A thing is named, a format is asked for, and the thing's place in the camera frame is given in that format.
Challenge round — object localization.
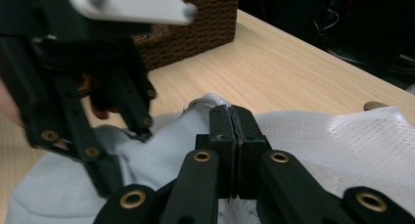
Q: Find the grey table cable grommet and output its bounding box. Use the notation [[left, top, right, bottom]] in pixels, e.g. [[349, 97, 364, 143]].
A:
[[363, 101, 390, 112]]

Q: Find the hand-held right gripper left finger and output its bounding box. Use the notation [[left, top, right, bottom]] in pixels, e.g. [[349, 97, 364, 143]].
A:
[[195, 105, 239, 200]]

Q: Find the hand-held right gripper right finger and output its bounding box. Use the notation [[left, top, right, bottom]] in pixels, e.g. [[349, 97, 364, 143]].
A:
[[231, 105, 272, 200]]

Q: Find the white mesh laundry bag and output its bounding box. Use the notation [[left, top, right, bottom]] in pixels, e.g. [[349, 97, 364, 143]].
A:
[[181, 92, 415, 224]]

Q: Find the brown woven basket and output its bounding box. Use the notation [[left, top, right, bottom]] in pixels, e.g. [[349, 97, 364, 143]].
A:
[[131, 0, 241, 72]]

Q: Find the thin white cable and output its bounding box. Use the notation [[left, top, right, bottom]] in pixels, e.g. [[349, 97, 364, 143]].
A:
[[312, 8, 341, 31]]

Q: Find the light blue garment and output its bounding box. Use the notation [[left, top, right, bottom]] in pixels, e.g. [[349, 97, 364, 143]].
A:
[[5, 103, 217, 224]]

